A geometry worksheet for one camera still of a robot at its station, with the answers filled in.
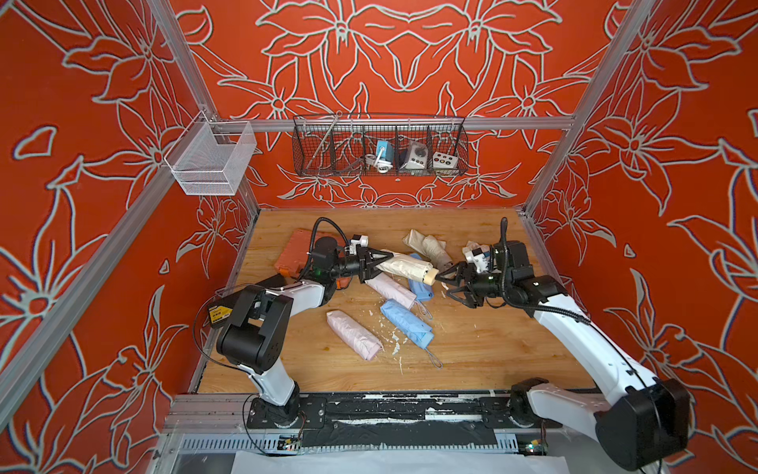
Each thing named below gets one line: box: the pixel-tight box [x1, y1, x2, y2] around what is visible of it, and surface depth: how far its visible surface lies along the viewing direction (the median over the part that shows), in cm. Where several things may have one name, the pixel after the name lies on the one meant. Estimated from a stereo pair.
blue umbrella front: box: [379, 298, 435, 350], surface depth 86 cm
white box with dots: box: [432, 152, 458, 169], surface depth 96 cm
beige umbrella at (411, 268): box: [376, 251, 440, 286], surface depth 77 cm
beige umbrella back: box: [461, 239, 491, 272], surface depth 75 cm
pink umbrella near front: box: [326, 310, 384, 361], surface depth 84 cm
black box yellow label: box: [207, 284, 295, 339], surface depth 51 cm
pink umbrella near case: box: [364, 272, 417, 310], surface depth 94 cm
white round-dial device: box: [399, 141, 429, 170], surface depth 93 cm
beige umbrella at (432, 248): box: [401, 229, 455, 272], surface depth 106 cm
